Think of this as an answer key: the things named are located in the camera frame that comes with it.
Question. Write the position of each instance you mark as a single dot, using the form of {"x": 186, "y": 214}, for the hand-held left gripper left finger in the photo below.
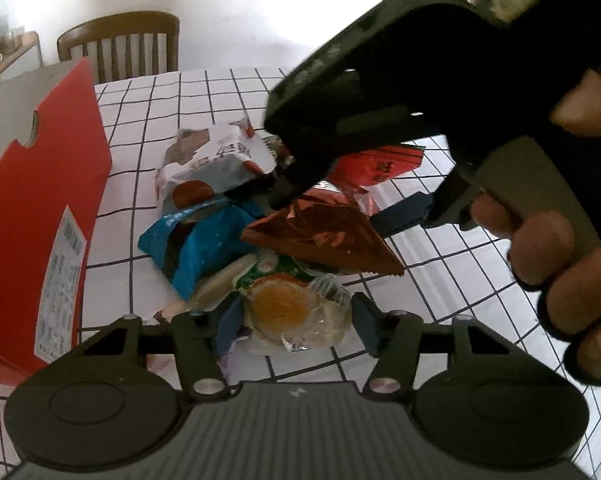
{"x": 228, "y": 332}

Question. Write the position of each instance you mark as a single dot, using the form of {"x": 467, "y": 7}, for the shiny brown snack packet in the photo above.
{"x": 325, "y": 232}

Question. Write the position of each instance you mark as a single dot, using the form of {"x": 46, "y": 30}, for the white wooden sideboard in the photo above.
{"x": 23, "y": 57}

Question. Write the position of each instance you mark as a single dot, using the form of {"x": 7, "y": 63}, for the pale sausage stick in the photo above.
{"x": 215, "y": 282}

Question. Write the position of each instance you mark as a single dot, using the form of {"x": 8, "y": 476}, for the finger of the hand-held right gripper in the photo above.
{"x": 403, "y": 212}
{"x": 286, "y": 187}

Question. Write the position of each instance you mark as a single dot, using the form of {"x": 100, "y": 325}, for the blue snack packet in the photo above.
{"x": 210, "y": 245}

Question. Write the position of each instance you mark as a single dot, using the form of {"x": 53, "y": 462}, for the white snack packet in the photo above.
{"x": 220, "y": 160}

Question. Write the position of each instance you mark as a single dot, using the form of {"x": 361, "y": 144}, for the white checkered tablecloth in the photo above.
{"x": 480, "y": 285}

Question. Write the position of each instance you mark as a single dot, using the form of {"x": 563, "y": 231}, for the person's right hand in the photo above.
{"x": 570, "y": 290}

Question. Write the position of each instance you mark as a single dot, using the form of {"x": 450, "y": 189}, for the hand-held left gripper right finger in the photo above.
{"x": 366, "y": 325}

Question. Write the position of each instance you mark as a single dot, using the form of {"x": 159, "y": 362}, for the brown wooden chair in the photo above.
{"x": 130, "y": 42}

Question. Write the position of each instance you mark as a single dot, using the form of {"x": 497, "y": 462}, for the red cardboard box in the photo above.
{"x": 25, "y": 200}

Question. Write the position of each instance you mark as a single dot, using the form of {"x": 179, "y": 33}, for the clear green pastry packet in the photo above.
{"x": 285, "y": 310}

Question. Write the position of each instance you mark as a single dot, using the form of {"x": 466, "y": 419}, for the red snack packet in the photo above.
{"x": 380, "y": 165}

